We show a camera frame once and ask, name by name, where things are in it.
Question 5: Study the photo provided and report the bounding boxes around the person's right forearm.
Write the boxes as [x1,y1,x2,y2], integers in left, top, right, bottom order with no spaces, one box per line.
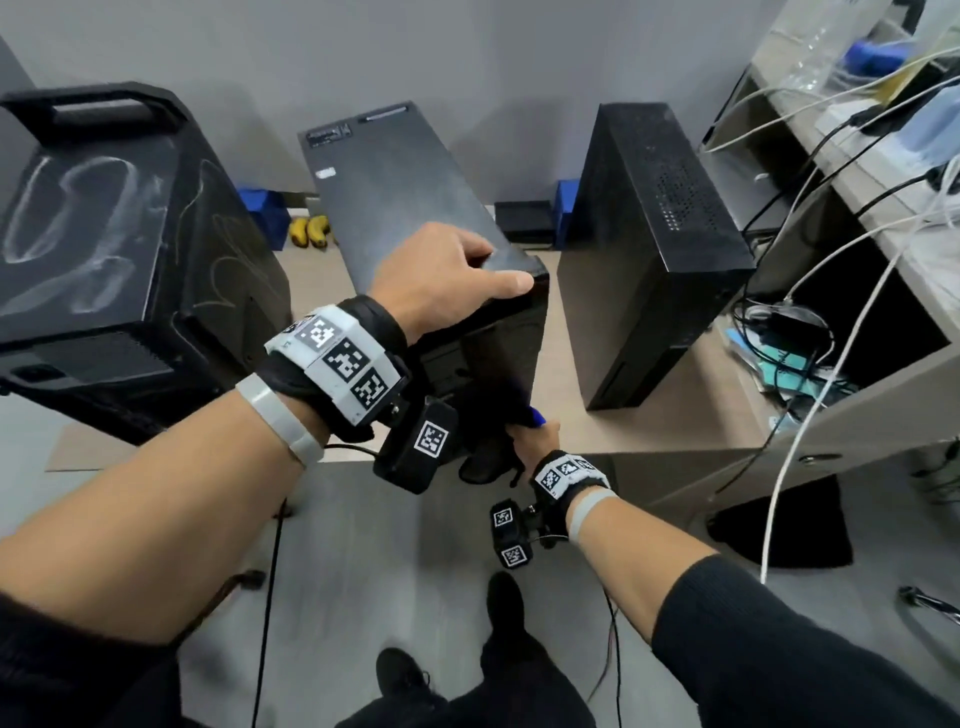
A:
[569,494,960,728]

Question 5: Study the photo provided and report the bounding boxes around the black Lenovo tower case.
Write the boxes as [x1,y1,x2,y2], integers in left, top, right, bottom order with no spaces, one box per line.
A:
[298,101,550,466]

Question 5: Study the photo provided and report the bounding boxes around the grey cleaning cloth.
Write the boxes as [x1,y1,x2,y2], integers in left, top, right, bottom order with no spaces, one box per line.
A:
[458,404,549,487]

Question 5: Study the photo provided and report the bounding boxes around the person's right hand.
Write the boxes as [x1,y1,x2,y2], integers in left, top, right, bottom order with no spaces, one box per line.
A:
[506,419,562,474]

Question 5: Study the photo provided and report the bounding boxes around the light blue charger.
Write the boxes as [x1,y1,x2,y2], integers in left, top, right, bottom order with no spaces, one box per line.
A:
[896,82,960,170]

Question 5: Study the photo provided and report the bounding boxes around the slim black vented computer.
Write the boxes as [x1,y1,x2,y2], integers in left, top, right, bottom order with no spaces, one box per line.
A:
[557,102,757,412]

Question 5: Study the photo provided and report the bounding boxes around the black floor cable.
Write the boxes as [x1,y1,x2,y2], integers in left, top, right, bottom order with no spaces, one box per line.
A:
[611,599,625,728]

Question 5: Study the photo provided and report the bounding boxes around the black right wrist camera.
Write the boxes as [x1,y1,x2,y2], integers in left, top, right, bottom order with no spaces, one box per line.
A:
[489,498,538,571]

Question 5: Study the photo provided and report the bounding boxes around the wrist marker band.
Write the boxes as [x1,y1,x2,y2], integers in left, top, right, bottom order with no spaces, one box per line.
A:
[254,294,412,444]
[528,449,613,519]

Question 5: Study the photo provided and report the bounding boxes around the person's left hand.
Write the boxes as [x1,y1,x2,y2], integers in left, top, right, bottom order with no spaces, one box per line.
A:
[367,222,535,346]

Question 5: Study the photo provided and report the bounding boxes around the dark floor cable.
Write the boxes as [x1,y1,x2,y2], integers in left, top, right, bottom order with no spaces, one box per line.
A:
[584,592,620,706]

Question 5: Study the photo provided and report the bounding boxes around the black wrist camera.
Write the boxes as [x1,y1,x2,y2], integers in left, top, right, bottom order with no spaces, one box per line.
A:
[489,498,538,571]
[373,397,460,496]

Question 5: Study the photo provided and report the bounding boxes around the right wrist marker band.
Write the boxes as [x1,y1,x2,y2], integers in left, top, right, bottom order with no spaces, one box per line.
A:
[528,449,613,519]

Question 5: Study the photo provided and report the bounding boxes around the black power cable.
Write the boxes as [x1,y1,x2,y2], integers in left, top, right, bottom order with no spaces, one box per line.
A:
[742,104,886,234]

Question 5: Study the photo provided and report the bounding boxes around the white right wrist strap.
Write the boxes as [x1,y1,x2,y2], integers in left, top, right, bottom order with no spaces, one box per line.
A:
[567,487,620,543]

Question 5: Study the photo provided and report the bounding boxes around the teal packet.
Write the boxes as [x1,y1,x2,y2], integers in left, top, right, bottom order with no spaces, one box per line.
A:
[723,329,856,421]

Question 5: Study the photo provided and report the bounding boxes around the metal chair base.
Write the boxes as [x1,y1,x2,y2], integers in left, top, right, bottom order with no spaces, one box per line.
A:
[897,584,960,628]

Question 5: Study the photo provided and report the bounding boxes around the white left wrist strap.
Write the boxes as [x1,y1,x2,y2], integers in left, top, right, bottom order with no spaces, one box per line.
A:
[234,372,325,470]

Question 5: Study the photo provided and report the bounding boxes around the person's left shoe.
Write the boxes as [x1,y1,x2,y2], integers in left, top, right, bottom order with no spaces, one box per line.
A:
[374,647,433,699]

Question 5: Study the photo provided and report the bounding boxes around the small black box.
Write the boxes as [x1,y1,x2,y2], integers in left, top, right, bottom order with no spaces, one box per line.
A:
[494,200,556,245]

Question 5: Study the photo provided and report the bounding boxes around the person's left forearm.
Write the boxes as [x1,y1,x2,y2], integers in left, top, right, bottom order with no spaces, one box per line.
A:
[0,389,331,728]

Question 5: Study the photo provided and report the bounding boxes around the person's legs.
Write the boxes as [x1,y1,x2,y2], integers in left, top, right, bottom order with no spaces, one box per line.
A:
[337,629,598,728]

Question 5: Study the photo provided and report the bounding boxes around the small blue plastic box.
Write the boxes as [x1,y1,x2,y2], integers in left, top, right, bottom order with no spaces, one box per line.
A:
[236,187,292,253]

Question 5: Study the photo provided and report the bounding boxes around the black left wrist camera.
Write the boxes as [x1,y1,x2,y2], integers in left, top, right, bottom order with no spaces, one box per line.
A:
[373,397,460,496]

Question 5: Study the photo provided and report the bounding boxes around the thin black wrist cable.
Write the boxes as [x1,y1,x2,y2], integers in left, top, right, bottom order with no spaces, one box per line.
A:
[251,498,290,728]

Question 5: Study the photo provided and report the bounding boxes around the white charging cable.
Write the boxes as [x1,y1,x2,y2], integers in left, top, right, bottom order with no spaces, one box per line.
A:
[758,157,960,586]
[701,44,960,155]

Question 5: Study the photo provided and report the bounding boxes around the person's right shoe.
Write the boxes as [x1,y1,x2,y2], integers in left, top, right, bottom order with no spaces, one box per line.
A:
[485,571,526,639]

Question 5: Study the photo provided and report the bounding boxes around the white wrist strap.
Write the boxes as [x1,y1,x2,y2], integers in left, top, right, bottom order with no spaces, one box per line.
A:
[567,487,620,543]
[234,372,325,470]

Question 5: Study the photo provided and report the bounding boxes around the blue rectangular box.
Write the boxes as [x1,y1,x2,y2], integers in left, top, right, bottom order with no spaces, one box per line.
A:
[553,179,580,250]

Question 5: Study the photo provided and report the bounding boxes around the white power strip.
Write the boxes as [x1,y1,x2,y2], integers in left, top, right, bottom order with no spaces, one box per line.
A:
[813,97,960,196]

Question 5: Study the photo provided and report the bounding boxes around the left wrist marker band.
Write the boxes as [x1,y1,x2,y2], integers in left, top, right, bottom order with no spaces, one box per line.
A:
[254,294,412,444]

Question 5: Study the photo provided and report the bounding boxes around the black device with blue light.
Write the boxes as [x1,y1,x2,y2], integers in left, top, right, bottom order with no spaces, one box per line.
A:
[0,82,294,448]

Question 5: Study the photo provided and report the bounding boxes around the person's shoe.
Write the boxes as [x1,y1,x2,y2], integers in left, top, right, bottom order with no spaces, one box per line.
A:
[485,571,526,639]
[374,647,433,699]

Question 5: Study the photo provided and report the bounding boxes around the small blue gadget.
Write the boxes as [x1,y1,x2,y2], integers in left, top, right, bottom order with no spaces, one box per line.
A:
[843,38,913,76]

